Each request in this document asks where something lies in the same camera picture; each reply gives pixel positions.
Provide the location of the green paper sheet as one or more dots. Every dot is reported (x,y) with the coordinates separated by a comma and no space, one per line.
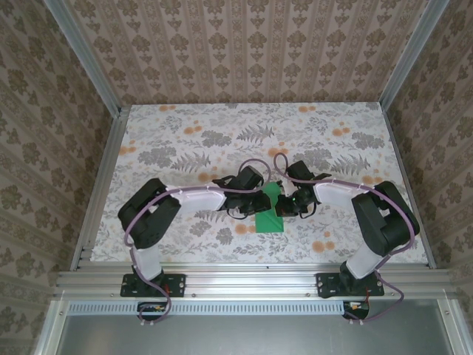
(269,223)

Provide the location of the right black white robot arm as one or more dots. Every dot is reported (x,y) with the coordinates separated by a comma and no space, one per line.
(388,229)

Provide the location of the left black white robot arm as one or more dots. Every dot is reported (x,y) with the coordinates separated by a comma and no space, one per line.
(148,222)

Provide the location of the floral table cover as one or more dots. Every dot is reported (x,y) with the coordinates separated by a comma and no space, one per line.
(221,122)

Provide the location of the black power connector box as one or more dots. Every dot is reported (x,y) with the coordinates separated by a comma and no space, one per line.
(360,313)
(148,312)

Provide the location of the grey metal panel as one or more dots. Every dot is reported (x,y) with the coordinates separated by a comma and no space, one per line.
(240,336)

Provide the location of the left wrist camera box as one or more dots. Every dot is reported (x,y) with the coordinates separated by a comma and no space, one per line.
(251,177)

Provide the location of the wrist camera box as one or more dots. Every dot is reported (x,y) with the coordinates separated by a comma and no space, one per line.
(251,177)
(299,171)

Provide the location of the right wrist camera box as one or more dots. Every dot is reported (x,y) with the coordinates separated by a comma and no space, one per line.
(299,171)

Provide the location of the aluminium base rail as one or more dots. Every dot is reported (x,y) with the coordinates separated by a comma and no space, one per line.
(251,283)

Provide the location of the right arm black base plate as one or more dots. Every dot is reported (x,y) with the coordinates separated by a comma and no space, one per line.
(325,284)

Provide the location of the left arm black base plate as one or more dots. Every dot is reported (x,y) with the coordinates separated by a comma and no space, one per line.
(177,284)

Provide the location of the aluminium table side rail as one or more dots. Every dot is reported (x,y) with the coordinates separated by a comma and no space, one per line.
(108,166)
(404,166)

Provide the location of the aluminium frame post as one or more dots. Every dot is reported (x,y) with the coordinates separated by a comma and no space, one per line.
(407,55)
(88,55)

